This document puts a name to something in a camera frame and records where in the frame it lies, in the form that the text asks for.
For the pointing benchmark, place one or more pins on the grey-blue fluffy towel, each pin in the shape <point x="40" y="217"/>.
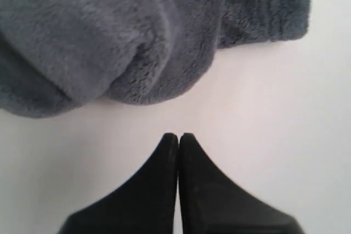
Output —
<point x="57" y="55"/>

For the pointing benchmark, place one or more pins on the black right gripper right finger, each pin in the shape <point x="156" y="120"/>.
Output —
<point x="210" y="202"/>

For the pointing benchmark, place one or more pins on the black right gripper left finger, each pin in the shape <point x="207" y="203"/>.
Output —
<point x="143" y="204"/>

